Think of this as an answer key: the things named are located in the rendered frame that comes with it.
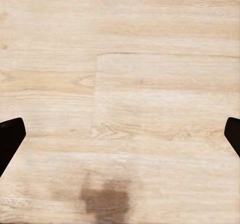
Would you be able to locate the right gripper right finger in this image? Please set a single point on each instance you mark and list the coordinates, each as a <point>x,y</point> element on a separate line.
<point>232,133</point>

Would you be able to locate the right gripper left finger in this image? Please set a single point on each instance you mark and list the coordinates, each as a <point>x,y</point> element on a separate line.
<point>12,133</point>

